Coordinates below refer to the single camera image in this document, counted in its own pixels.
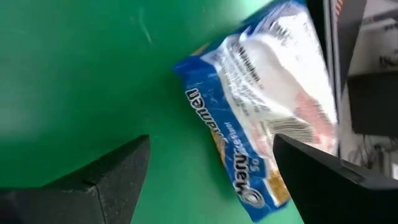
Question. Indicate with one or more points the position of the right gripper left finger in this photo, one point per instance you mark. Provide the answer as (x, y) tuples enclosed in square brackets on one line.
[(93, 202)]

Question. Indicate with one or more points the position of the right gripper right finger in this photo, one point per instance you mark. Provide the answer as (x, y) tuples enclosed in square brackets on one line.
[(335, 199)]

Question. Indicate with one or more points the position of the blue Maruchan noodle pack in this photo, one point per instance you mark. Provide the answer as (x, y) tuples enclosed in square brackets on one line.
[(264, 77)]

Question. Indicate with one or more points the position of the green table mat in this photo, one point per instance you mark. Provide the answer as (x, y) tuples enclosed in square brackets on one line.
[(77, 77)]

